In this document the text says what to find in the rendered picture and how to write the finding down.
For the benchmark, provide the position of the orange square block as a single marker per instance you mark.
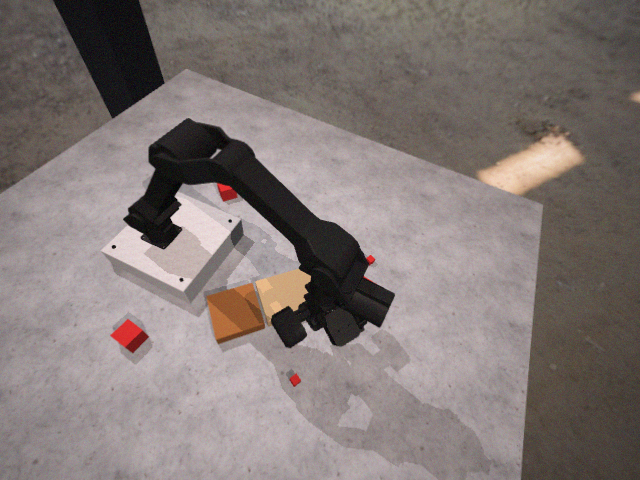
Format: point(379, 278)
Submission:
point(235, 313)

